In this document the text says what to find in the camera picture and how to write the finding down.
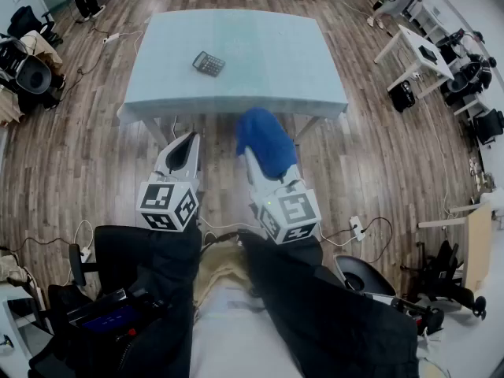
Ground light blue tablecloth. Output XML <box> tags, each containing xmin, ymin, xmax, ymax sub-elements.
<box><xmin>117</xmin><ymin>9</ymin><xmax>350</xmax><ymax>124</ymax></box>

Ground grey table frame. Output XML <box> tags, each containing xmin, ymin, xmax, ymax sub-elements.
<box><xmin>141</xmin><ymin>114</ymin><xmax>322</xmax><ymax>149</ymax></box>

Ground blue cloth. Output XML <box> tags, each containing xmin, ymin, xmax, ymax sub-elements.
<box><xmin>235</xmin><ymin>107</ymin><xmax>298</xmax><ymax>180</ymax></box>

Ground person's white shirt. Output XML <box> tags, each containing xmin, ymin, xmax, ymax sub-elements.
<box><xmin>191</xmin><ymin>285</ymin><xmax>304</xmax><ymax>378</ymax></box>

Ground light wooden board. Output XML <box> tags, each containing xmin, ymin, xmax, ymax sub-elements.
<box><xmin>463</xmin><ymin>202</ymin><xmax>494</xmax><ymax>291</ymax></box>

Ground black bag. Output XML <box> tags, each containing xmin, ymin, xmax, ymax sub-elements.
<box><xmin>387</xmin><ymin>80</ymin><xmax>417</xmax><ymax>113</ymax></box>

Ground black box with blue panel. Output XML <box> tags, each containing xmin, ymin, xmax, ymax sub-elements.
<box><xmin>66</xmin><ymin>289</ymin><xmax>166</xmax><ymax>335</ymax></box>

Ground small white table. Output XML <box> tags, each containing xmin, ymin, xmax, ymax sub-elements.
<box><xmin>373</xmin><ymin>24</ymin><xmax>456</xmax><ymax>100</ymax></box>

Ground person's khaki trousers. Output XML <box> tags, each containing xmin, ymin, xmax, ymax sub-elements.
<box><xmin>192</xmin><ymin>242</ymin><xmax>254</xmax><ymax>314</ymax></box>

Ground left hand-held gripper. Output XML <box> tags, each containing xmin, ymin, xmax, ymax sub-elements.
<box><xmin>135</xmin><ymin>132</ymin><xmax>202</xmax><ymax>234</ymax></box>

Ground person's left forearm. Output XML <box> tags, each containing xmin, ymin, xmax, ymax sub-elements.
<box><xmin>94</xmin><ymin>218</ymin><xmax>204</xmax><ymax>322</ymax></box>

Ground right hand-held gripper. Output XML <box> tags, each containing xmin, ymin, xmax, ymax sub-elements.
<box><xmin>243</xmin><ymin>146</ymin><xmax>322</xmax><ymax>246</ymax></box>

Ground person's right forearm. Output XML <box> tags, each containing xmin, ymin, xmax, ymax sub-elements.
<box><xmin>238</xmin><ymin>230</ymin><xmax>355</xmax><ymax>330</ymax></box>

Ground black calculator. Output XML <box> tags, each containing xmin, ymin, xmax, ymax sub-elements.
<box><xmin>191</xmin><ymin>50</ymin><xmax>226</xmax><ymax>78</ymax></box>

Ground grey round-back chair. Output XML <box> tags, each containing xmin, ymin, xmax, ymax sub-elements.
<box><xmin>0</xmin><ymin>37</ymin><xmax>54</xmax><ymax>96</ymax></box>

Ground black chair base with wheels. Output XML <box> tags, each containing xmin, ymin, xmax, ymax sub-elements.
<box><xmin>401</xmin><ymin>240</ymin><xmax>487</xmax><ymax>322</ymax></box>

